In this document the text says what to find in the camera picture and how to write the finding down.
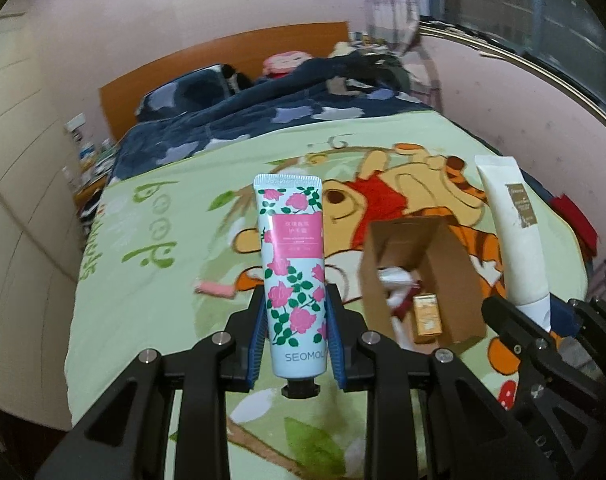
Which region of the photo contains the green cartoon printed blanket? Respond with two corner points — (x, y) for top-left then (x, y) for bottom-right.
(65, 109), (590, 480)

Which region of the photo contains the brown cardboard box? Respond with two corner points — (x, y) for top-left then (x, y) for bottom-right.
(359, 216), (486, 352)

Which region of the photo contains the patterned curtain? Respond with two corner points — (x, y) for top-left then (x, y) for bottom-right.
(362, 0), (446, 113)

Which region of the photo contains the small orange box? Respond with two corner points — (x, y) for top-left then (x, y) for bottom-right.
(412, 293), (444, 344)

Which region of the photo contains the small pink stick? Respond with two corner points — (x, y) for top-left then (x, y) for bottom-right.
(195, 280), (239, 301)

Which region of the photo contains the wooden headboard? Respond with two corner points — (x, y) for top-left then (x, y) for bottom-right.
(99, 21), (352, 142)

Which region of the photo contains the pile of clothes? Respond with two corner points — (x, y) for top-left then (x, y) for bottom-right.
(327, 39), (414, 97)

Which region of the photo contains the white and red packet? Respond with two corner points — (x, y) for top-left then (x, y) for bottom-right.
(377, 266), (424, 317)

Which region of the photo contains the dark blue pillow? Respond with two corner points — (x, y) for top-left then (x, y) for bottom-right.
(136, 64), (234, 122)

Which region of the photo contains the rose print hand cream tube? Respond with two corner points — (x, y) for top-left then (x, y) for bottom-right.
(253, 173), (330, 399)

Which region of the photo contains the white cream tube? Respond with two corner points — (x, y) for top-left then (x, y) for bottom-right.
(474, 154), (552, 332)

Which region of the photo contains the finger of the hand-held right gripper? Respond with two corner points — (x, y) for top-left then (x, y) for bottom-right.
(482, 295), (564, 378)
(564, 298), (606, 377)

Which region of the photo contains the pink plush toy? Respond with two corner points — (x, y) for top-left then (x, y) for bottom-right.
(262, 50), (310, 79)

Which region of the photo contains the dark blue patterned quilt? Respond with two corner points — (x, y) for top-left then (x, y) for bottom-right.
(110, 54), (434, 187)

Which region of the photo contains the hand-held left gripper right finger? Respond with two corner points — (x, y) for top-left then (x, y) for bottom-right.
(326, 284), (551, 480)

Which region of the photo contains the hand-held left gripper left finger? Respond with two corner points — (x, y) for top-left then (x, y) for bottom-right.
(35, 288), (267, 480)

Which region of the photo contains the window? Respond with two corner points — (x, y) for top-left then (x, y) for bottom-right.
(442, 0), (606, 128)

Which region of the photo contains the red cloth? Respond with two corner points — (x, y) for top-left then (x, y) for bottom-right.
(552, 191), (602, 257)

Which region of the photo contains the cluttered bedside shelf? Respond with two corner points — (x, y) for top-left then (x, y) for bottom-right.
(64, 114), (122, 206)

